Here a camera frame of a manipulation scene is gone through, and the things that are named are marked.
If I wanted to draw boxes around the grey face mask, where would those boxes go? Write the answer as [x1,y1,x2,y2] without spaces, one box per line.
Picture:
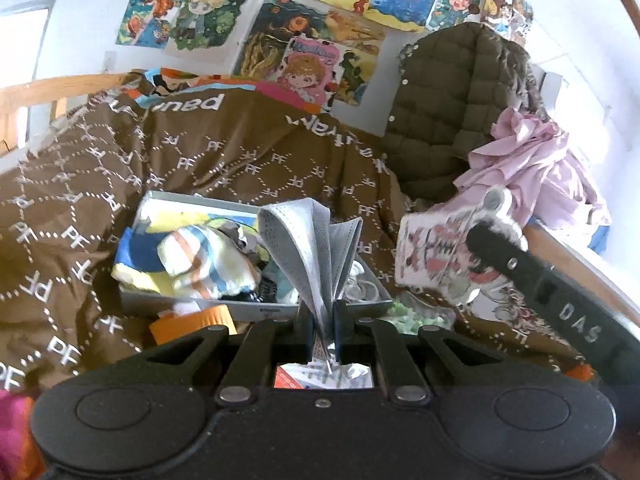
[257,199,363,346]

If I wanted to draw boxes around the pink cloth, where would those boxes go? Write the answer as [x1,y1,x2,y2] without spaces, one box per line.
[452,107,613,241]

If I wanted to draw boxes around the brown-hair figure wall poster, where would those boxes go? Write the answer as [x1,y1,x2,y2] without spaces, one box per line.
[275,35,353,113]

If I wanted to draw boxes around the striped cloth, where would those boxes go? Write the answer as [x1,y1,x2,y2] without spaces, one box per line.
[157,225,261,301]

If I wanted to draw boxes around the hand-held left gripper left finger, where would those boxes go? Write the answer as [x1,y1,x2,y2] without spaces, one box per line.
[132,302,317,406]

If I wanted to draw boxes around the blonde figure wall poster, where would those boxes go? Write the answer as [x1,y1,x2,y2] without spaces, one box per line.
[115,0,266,53]

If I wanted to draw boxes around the glass jar of green paper stars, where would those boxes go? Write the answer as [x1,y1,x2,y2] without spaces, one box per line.
[385,295,458,336]

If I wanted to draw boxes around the olive quilted jacket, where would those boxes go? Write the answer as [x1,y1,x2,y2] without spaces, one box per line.
[382,22,548,208]

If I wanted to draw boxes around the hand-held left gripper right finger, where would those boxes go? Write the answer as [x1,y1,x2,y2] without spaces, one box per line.
[332,300,507,406]

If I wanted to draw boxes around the floral sheet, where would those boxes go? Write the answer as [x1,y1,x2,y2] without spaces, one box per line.
[465,270,566,341]

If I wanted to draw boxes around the red-hair figure wall poster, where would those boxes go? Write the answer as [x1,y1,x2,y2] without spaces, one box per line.
[427,0,488,31]

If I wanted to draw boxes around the dark orange wall poster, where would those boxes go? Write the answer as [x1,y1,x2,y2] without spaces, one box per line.
[232,0,388,106]

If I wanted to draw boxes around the light blue cloth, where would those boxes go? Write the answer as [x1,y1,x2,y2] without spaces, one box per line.
[585,222,613,256]

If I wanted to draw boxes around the dinosaur wall poster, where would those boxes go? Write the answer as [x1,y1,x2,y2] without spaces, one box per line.
[332,45,383,108]

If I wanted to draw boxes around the pink printed fuzzy pouch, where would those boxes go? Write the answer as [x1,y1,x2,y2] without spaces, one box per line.
[394,185,528,306]

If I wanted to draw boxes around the white grey cloth bundle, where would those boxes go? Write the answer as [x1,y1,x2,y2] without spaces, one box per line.
[345,260,386,303]

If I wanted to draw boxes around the black white patterned cloth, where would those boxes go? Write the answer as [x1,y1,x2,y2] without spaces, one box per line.
[220,270,281,306]

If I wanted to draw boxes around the yellow blue cartoon cloth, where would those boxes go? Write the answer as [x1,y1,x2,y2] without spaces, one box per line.
[111,210,261,296]

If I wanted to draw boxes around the red white packet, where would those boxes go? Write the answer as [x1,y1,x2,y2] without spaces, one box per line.
[274,345,375,391]

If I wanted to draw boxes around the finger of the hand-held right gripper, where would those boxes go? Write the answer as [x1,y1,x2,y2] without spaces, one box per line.
[465,222,552,307]

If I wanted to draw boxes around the window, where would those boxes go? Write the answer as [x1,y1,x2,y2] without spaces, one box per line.
[0,0,58,91]

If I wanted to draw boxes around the small figure wall poster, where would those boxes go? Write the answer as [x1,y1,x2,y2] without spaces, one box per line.
[482,0,533,43]

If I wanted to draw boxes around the grey box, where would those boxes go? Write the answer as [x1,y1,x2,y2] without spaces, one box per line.
[117,190,396,321]

